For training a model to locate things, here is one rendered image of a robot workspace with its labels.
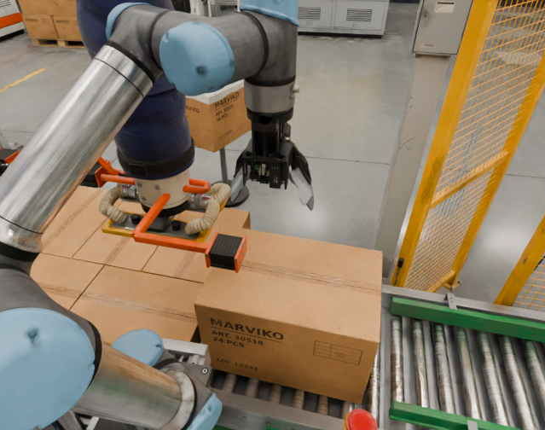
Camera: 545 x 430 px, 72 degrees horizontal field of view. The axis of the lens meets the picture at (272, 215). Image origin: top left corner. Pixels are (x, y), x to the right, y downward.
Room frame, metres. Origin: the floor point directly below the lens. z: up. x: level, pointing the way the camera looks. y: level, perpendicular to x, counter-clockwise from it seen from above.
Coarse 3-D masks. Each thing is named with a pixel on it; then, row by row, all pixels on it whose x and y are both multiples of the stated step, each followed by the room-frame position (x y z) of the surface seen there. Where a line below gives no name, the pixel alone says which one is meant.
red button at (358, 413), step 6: (354, 414) 0.39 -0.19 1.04; (360, 414) 0.39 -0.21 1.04; (366, 414) 0.39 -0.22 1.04; (348, 420) 0.38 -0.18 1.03; (354, 420) 0.38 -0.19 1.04; (360, 420) 0.38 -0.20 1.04; (366, 420) 0.38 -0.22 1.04; (372, 420) 0.38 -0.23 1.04; (348, 426) 0.37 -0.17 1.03; (354, 426) 0.37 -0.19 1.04; (360, 426) 0.37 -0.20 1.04; (366, 426) 0.37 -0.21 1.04; (372, 426) 0.37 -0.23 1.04
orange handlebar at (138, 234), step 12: (108, 180) 1.02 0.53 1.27; (120, 180) 1.02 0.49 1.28; (132, 180) 1.01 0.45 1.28; (192, 180) 1.01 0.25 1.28; (204, 180) 1.01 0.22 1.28; (192, 192) 0.96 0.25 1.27; (204, 192) 0.96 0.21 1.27; (156, 204) 0.88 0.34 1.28; (156, 216) 0.85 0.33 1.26; (144, 228) 0.78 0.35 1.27; (144, 240) 0.73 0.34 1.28; (156, 240) 0.73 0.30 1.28; (168, 240) 0.73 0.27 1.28; (180, 240) 0.73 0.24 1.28; (204, 252) 0.70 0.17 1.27
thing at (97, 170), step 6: (96, 162) 1.11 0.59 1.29; (108, 162) 1.09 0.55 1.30; (96, 168) 1.07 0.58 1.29; (102, 168) 1.06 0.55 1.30; (90, 174) 1.02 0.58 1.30; (96, 174) 1.02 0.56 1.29; (108, 174) 1.07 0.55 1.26; (84, 180) 1.03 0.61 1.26; (90, 180) 1.03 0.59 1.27; (96, 180) 1.02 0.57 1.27; (90, 186) 1.02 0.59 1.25; (96, 186) 1.02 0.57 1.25
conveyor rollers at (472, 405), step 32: (416, 320) 1.00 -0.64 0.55; (416, 352) 0.85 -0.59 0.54; (480, 352) 0.86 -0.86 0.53; (512, 352) 0.85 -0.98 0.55; (224, 384) 0.72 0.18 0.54; (256, 384) 0.72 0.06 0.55; (416, 384) 0.72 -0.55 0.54; (448, 384) 0.71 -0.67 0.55; (512, 384) 0.72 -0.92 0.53; (544, 384) 0.71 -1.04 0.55; (480, 416) 0.60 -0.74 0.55; (544, 416) 0.61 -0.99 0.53
